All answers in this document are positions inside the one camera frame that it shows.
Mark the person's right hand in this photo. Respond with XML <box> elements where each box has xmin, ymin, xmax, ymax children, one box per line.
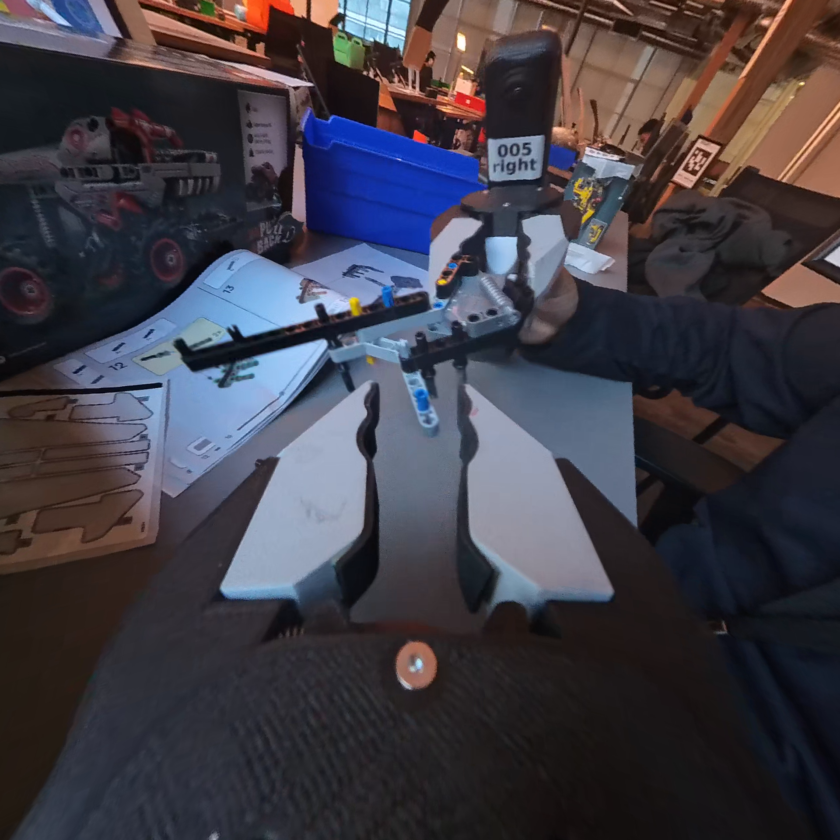
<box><xmin>517</xmin><ymin>268</ymin><xmax>581</xmax><ymax>347</ymax></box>

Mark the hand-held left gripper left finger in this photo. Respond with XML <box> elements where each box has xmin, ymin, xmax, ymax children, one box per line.
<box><xmin>219</xmin><ymin>381</ymin><xmax>383</xmax><ymax>610</ymax></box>

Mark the black and grey lego assembly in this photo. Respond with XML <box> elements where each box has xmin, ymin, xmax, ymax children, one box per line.
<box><xmin>173</xmin><ymin>249</ymin><xmax>527</xmax><ymax>441</ymax></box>

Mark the dark grey jacket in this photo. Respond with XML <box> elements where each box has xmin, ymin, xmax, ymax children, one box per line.
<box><xmin>629</xmin><ymin>189</ymin><xmax>796</xmax><ymax>298</ymax></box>

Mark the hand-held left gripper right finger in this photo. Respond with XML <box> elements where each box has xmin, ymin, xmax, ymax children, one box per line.
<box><xmin>455</xmin><ymin>383</ymin><xmax>616</xmax><ymax>616</ymax></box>

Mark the yellow vehicle lego box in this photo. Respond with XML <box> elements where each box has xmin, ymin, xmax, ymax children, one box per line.
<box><xmin>563</xmin><ymin>156</ymin><xmax>636</xmax><ymax>252</ymax></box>

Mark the green bag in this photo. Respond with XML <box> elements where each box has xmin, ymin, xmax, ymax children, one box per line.
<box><xmin>331</xmin><ymin>29</ymin><xmax>367</xmax><ymax>70</ymax></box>

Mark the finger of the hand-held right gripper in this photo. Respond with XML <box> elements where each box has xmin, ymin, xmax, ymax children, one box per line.
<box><xmin>521</xmin><ymin>213</ymin><xmax>573</xmax><ymax>309</ymax></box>
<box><xmin>428</xmin><ymin>206</ymin><xmax>492</xmax><ymax>298</ymax></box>

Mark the framed black and white marker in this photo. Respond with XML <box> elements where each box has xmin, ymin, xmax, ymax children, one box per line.
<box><xmin>669</xmin><ymin>134</ymin><xmax>725</xmax><ymax>190</ymax></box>

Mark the white lego instruction booklet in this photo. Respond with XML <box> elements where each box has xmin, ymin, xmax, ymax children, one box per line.
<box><xmin>51</xmin><ymin>241</ymin><xmax>435</xmax><ymax>498</ymax></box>

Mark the person's dark blue clothing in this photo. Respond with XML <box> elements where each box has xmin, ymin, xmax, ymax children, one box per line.
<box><xmin>655</xmin><ymin>394</ymin><xmax>840</xmax><ymax>840</ymax></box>

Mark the black chair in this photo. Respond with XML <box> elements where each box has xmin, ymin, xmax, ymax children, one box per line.
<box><xmin>717</xmin><ymin>164</ymin><xmax>840</xmax><ymax>309</ymax></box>

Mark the person's right forearm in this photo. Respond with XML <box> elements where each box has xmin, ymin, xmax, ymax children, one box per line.
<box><xmin>521</xmin><ymin>278</ymin><xmax>840</xmax><ymax>442</ymax></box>

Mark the black monster truck lego box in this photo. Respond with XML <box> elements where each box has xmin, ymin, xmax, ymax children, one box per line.
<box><xmin>0</xmin><ymin>42</ymin><xmax>308</xmax><ymax>383</ymax></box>

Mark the white paper bag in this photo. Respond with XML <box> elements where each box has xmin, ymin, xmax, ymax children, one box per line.
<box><xmin>563</xmin><ymin>244</ymin><xmax>616</xmax><ymax>275</ymax></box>

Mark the large blue plastic bin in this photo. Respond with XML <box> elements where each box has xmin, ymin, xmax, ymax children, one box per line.
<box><xmin>299</xmin><ymin>110</ymin><xmax>488</xmax><ymax>256</ymax></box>

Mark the lego sticker sheet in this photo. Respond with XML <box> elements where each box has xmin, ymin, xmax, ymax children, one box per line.
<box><xmin>0</xmin><ymin>379</ymin><xmax>166</xmax><ymax>576</ymax></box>

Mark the wooden post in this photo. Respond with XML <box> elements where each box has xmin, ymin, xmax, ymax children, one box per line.
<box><xmin>703</xmin><ymin>0</ymin><xmax>836</xmax><ymax>147</ymax></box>

